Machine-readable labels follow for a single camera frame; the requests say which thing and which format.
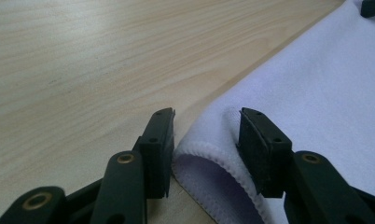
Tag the white cloth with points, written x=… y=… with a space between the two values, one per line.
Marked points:
x=300 y=77

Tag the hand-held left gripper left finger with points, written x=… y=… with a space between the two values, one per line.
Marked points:
x=157 y=155

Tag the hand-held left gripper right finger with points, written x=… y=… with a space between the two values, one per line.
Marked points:
x=266 y=155

